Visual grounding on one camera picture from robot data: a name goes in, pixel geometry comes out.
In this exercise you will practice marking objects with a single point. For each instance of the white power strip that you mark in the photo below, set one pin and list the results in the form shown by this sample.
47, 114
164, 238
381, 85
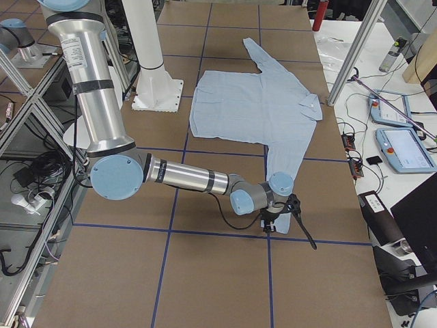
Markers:
32, 204

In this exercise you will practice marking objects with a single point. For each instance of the far teach pendant tablet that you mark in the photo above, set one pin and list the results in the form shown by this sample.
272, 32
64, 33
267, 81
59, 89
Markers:
381, 113

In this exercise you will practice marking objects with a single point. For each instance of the white plastic chair seat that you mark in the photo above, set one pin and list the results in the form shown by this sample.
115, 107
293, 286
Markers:
81, 136

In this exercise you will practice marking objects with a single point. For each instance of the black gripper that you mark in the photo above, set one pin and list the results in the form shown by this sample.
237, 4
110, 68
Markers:
268, 217

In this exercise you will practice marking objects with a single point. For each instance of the clear plastic bag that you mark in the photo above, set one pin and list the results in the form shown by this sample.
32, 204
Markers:
332, 52

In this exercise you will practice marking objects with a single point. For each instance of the near teach pendant tablet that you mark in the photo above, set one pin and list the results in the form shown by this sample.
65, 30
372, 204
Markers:
404, 151

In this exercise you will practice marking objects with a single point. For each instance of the black monitor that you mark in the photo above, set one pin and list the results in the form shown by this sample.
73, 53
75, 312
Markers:
415, 216

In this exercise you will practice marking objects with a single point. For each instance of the black box white label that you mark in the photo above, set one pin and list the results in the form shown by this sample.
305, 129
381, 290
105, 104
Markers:
378, 218

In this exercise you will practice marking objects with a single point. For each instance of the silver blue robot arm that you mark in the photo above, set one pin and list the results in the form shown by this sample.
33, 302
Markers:
118, 168

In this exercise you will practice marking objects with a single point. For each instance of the red cylindrical bottle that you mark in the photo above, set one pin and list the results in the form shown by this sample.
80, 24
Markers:
320, 14

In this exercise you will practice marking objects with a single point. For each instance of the aluminium frame post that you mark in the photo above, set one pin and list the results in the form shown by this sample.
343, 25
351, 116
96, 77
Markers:
375, 9

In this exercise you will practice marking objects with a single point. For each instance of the light blue button shirt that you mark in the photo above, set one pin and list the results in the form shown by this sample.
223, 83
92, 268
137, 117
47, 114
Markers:
271, 107

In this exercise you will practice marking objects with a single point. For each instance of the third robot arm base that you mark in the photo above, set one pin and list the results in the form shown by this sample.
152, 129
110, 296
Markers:
15, 37

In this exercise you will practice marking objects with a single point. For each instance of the orange circuit board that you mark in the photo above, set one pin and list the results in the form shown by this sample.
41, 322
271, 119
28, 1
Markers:
348, 141

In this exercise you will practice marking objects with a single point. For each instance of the metal reacher grabber stick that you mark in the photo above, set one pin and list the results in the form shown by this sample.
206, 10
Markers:
393, 107

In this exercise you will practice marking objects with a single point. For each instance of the clear water bottle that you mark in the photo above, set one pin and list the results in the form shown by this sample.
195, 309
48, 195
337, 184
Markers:
393, 53

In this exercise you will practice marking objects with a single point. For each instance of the white central pedestal column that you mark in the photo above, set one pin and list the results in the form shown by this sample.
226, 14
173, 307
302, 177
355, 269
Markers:
156, 90

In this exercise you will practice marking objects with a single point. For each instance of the teach pendant tablet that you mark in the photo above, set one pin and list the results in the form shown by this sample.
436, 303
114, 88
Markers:
381, 113
404, 151

